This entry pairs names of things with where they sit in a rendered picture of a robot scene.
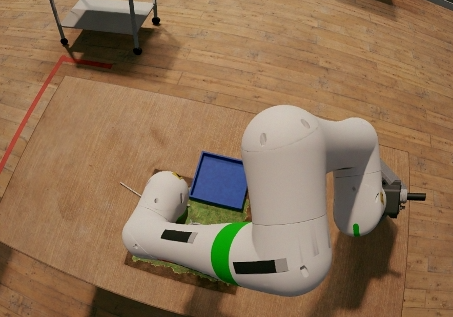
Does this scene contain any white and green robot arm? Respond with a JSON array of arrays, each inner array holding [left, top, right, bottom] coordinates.
[[122, 105, 426, 297]]

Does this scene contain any blue tray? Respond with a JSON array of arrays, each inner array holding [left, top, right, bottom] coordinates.
[[189, 151, 247, 211]]

